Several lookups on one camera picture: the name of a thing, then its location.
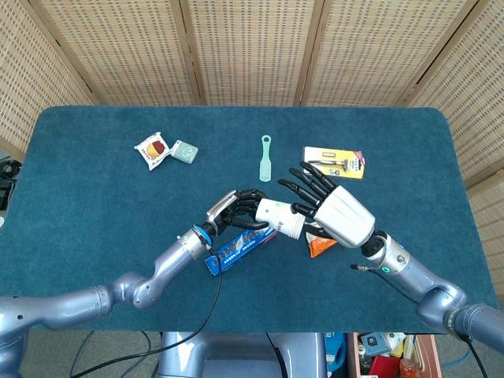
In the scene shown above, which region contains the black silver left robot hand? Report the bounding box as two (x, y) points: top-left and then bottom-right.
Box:
(203, 188), (271, 238)

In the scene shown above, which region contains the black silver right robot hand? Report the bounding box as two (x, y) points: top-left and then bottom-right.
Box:
(277, 161), (376, 249)

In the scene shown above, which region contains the white floral paper cup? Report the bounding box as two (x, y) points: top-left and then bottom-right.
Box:
(254, 198), (295, 234)

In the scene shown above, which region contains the orange white snack packet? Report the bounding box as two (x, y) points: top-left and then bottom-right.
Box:
(305, 231), (339, 259)

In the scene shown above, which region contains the blue toothpaste box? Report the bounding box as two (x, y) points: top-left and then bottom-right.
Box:
(204, 226), (279, 277)

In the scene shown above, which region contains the razor in yellow blister pack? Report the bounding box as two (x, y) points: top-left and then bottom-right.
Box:
(302, 146), (367, 180)

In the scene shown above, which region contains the mint green plastic scraper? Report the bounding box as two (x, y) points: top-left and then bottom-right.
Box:
(258, 135), (273, 183)

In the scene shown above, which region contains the small pale green box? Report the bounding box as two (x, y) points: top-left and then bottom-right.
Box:
(169, 139), (199, 164)

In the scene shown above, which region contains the white red yellow snack packet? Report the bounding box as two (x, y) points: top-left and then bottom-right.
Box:
(134, 132), (171, 172)

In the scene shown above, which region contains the blue carpet table mat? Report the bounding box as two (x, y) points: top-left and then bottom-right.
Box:
(7, 105), (493, 335)

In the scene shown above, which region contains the blue plastic package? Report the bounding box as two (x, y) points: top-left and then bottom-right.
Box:
(324, 332), (348, 372)

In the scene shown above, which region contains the pink storage box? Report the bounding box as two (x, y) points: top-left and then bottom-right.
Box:
(346, 332), (440, 378)

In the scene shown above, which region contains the grey-blue robot torso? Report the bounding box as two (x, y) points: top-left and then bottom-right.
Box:
(157, 332), (328, 378)

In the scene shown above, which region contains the red flat item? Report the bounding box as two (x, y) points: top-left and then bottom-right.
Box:
(369, 355), (401, 378)

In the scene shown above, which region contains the woven rattan screen panel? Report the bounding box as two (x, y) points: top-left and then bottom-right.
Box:
(301, 0), (487, 107)
(407, 0), (504, 272)
(0, 0), (94, 158)
(29, 0), (204, 106)
(180, 0), (324, 107)

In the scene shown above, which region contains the black equipment on floor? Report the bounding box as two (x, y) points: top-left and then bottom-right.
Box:
(0, 155), (21, 210)

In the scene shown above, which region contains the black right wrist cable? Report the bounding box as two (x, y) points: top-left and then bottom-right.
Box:
(350, 263), (490, 378)

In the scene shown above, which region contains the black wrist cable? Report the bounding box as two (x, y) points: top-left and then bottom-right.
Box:
(350, 263), (490, 378)
(72, 234), (224, 378)

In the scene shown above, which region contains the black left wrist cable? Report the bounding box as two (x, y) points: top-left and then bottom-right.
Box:
(72, 234), (224, 378)

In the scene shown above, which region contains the blue floor cable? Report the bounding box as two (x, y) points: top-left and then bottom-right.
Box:
(69, 330), (153, 378)
(440, 340), (474, 369)

